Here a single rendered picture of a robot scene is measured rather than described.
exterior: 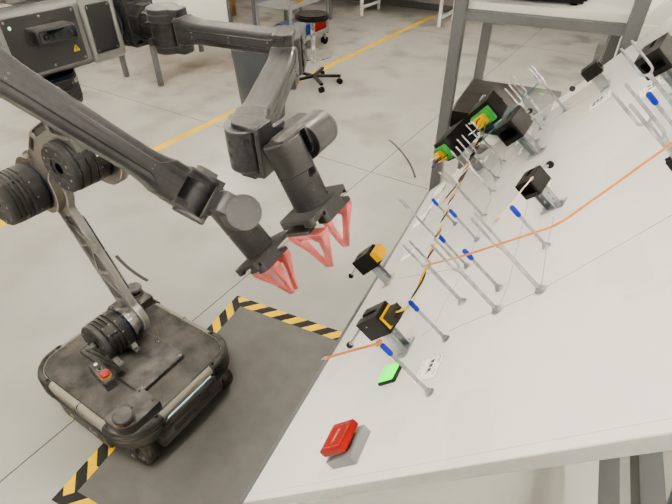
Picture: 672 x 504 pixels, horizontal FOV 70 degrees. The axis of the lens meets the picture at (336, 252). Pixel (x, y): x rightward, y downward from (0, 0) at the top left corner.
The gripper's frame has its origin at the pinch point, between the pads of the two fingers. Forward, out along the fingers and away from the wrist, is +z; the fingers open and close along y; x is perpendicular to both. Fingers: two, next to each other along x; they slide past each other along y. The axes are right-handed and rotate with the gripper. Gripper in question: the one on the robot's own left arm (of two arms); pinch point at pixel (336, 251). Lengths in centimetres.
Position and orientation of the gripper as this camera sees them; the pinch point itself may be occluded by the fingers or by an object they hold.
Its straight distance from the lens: 76.0
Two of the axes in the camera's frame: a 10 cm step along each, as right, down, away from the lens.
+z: 3.9, 8.1, 4.4
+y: 4.7, -5.9, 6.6
